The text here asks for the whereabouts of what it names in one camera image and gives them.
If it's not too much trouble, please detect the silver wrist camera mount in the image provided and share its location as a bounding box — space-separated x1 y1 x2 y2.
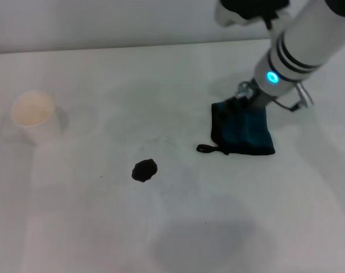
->
294 81 315 109

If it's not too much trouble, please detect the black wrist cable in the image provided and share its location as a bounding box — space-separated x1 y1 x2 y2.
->
273 97 301 113

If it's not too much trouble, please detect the small black lump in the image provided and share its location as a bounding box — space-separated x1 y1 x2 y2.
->
131 158 159 184

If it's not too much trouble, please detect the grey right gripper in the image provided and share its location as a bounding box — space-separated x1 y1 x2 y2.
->
222 82 276 114

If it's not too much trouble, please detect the white paper cup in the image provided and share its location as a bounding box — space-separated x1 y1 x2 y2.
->
10 89 63 149

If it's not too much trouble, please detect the blue rag with black trim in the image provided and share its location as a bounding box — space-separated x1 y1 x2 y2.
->
196 100 276 157

